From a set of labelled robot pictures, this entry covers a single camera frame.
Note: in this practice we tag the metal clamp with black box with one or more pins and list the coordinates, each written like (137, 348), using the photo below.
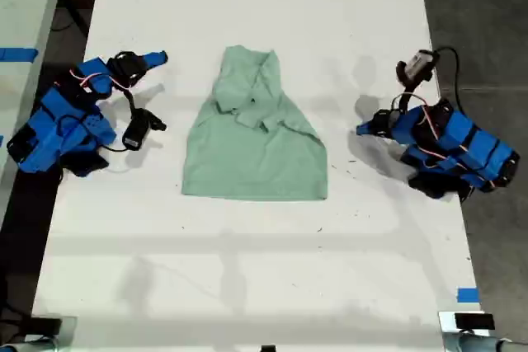
(68, 327)
(474, 321)

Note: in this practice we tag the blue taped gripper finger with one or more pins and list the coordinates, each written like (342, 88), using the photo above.
(154, 55)
(365, 126)
(153, 62)
(365, 132)

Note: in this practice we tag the black camera box white label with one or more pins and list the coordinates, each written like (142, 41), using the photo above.
(416, 64)

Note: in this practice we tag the grey metal pipe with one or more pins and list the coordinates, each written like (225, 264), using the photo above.
(29, 345)
(486, 344)

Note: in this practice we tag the pale green T-shirt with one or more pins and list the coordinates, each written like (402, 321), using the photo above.
(255, 150)

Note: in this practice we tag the white side table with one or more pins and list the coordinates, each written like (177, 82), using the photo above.
(24, 6)

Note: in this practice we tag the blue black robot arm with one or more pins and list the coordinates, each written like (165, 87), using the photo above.
(49, 121)
(462, 142)

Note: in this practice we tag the short blue tape strip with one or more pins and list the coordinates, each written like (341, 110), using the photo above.
(468, 295)

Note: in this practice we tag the short black camera stalk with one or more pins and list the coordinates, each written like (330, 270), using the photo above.
(406, 99)
(131, 100)

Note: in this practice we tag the long blue tape strip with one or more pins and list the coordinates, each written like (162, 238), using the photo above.
(16, 54)

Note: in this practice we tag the small black block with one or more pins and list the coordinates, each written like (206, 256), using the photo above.
(268, 348)

